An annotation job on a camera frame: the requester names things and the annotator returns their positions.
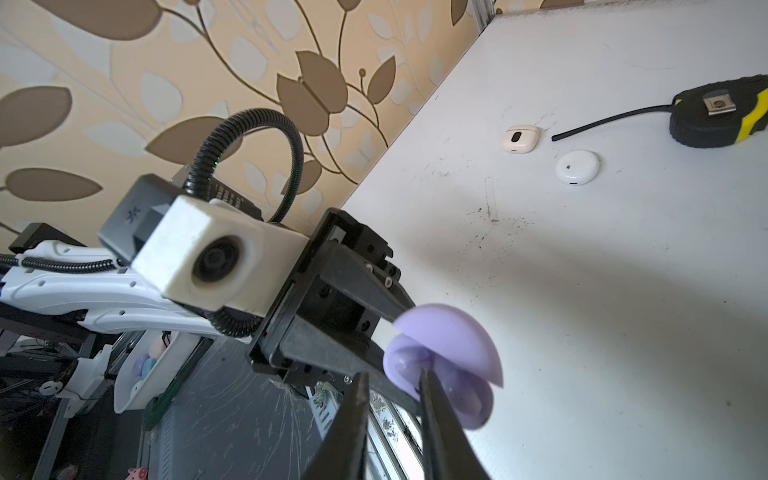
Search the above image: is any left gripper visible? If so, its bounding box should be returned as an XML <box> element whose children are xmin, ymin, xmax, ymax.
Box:
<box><xmin>249</xmin><ymin>208</ymin><xmax>419</xmax><ymax>415</ymax></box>

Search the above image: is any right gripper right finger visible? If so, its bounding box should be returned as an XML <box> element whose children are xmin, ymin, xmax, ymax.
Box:
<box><xmin>419</xmin><ymin>370</ymin><xmax>490</xmax><ymax>480</ymax></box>

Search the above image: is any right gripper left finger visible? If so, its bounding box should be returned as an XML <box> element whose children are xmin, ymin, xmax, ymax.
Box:
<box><xmin>302</xmin><ymin>373</ymin><xmax>369</xmax><ymax>480</ymax></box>

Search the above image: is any purple round earbud case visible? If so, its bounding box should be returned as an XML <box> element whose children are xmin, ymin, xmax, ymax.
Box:
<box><xmin>383</xmin><ymin>304</ymin><xmax>504</xmax><ymax>430</ymax></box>

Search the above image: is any white round earbud case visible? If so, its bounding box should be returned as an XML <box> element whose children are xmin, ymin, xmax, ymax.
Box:
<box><xmin>555</xmin><ymin>150</ymin><xmax>601</xmax><ymax>186</ymax></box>

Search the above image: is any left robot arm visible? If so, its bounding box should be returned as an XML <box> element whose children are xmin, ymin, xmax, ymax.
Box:
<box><xmin>1</xmin><ymin>108</ymin><xmax>418</xmax><ymax>413</ymax></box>

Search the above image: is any white tray with eggs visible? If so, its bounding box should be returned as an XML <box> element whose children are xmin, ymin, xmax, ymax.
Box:
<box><xmin>113</xmin><ymin>330</ymin><xmax>201</xmax><ymax>414</ymax></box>

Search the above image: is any black yellow tape measure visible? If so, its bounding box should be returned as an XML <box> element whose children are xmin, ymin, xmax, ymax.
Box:
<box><xmin>552</xmin><ymin>74</ymin><xmax>767</xmax><ymax>149</ymax></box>

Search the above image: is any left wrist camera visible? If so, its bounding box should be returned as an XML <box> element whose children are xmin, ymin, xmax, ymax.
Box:
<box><xmin>98</xmin><ymin>174</ymin><xmax>308</xmax><ymax>317</ymax></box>

